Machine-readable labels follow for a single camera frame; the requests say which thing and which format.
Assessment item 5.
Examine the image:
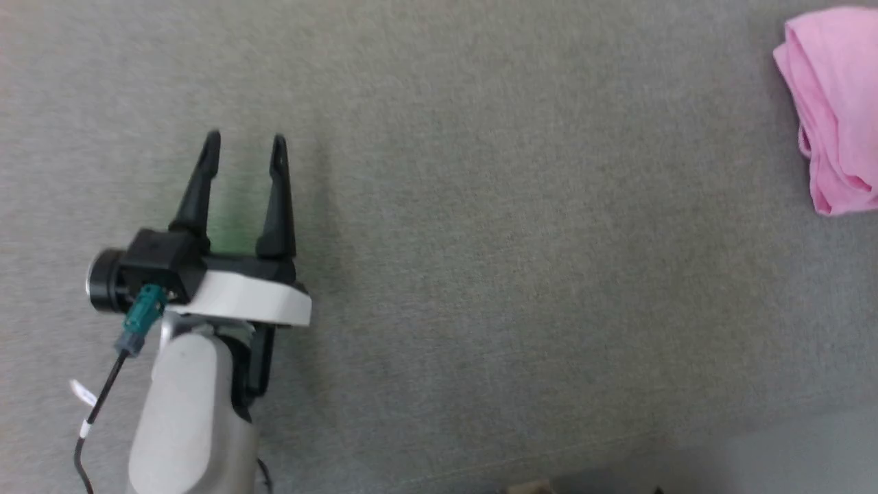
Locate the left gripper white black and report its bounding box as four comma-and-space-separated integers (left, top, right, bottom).
163, 129, 313, 328

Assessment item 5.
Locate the pink garment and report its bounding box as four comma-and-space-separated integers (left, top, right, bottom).
772, 6, 878, 217

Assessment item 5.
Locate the grey-green fabric sofa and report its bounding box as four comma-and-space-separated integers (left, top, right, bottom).
0, 0, 878, 494

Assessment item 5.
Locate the left black cable teal plug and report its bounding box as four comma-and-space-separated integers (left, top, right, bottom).
69, 284, 169, 494

